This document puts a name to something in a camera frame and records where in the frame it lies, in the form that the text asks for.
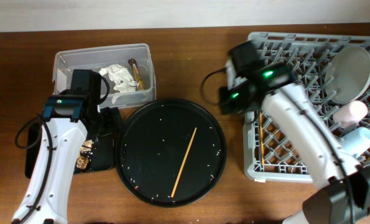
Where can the grey ceramic plate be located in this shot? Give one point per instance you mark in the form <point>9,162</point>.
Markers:
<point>348,75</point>

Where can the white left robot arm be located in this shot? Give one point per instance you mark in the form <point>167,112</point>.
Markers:
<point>66,122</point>

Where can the round black serving tray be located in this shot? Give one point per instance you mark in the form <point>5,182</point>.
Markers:
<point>153,143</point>

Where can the crumpled white tissue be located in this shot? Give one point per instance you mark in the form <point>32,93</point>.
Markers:
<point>123,81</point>

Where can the blue cup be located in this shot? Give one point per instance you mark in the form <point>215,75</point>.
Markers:
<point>356,142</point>

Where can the pink cup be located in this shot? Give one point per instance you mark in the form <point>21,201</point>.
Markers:
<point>350,114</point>

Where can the clear plastic waste bin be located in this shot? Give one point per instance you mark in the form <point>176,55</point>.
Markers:
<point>97,58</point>

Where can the food scraps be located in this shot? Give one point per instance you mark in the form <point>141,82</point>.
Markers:
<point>83,158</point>

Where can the wooden chopstick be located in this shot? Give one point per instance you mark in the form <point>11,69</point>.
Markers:
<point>260,122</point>
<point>183,164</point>

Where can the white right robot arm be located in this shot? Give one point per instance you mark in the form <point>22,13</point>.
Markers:
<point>343,184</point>

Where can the gold coffee sachet wrapper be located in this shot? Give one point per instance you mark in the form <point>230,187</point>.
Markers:
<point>140,84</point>

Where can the black rectangular tray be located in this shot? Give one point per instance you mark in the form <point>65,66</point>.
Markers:
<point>102,157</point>

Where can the grey dishwasher rack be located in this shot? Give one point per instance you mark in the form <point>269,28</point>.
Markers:
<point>310,55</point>

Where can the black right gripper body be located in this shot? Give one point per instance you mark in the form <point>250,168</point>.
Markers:
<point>235,98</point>

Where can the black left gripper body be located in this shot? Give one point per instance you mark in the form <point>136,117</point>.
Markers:
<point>106,112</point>

